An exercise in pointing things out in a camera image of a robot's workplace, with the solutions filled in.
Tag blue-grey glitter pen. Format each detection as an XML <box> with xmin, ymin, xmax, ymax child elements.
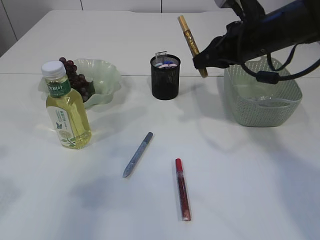
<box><xmin>122</xmin><ymin>132</ymin><xmax>154</xmax><ymax>178</ymax></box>

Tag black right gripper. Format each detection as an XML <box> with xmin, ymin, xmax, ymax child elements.
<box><xmin>192</xmin><ymin>21</ymin><xmax>253</xmax><ymax>70</ymax></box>

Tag purple artificial grape bunch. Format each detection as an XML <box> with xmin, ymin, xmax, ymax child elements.
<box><xmin>59</xmin><ymin>57</ymin><xmax>96</xmax><ymax>103</ymax></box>

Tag pink scissors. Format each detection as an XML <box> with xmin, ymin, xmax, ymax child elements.
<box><xmin>155</xmin><ymin>63</ymin><xmax>178</xmax><ymax>70</ymax></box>

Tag yellow tea bottle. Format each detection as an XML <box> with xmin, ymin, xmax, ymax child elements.
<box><xmin>41</xmin><ymin>60</ymin><xmax>92</xmax><ymax>149</ymax></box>

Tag green woven plastic basket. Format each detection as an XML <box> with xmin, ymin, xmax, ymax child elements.
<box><xmin>223</xmin><ymin>65</ymin><xmax>303</xmax><ymax>128</ymax></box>

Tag red glitter pen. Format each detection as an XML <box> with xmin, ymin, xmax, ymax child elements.
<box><xmin>175</xmin><ymin>158</ymin><xmax>192</xmax><ymax>222</ymax></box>

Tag blue black right arm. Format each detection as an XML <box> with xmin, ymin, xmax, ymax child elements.
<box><xmin>193</xmin><ymin>0</ymin><xmax>320</xmax><ymax>69</ymax></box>

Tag black mesh pen holder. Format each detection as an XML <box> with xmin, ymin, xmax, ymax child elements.
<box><xmin>150</xmin><ymin>54</ymin><xmax>181</xmax><ymax>100</ymax></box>

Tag blue scissors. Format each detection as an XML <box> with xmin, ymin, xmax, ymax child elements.
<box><xmin>162</xmin><ymin>60</ymin><xmax>173</xmax><ymax>65</ymax></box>

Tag clear plastic sheet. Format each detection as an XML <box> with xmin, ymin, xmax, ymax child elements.
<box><xmin>248</xmin><ymin>96</ymin><xmax>272</xmax><ymax>103</ymax></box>

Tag gold glitter pen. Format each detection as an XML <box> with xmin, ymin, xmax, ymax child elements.
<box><xmin>177</xmin><ymin>15</ymin><xmax>209</xmax><ymax>79</ymax></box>

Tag clear plastic ruler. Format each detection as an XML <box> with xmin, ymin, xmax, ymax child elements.
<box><xmin>155</xmin><ymin>51</ymin><xmax>167</xmax><ymax>66</ymax></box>

